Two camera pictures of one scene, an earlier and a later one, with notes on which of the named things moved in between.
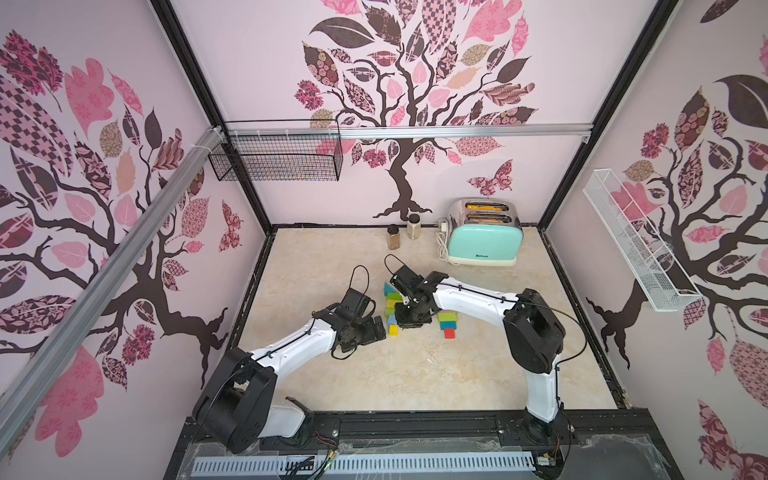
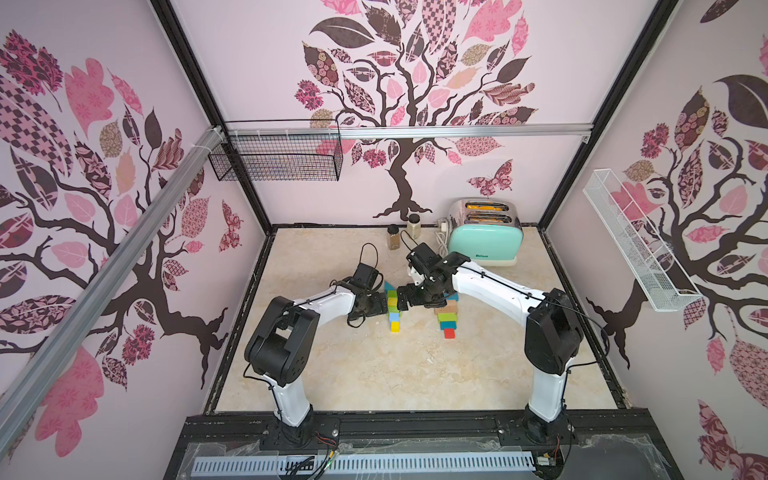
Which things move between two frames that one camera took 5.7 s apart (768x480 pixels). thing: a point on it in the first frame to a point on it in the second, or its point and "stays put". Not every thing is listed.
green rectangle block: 447,317 stays put
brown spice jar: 393,237 stays put
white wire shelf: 662,279 stays put
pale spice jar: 413,227 stays put
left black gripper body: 362,333 to 366,310
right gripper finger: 408,318 to 410,294
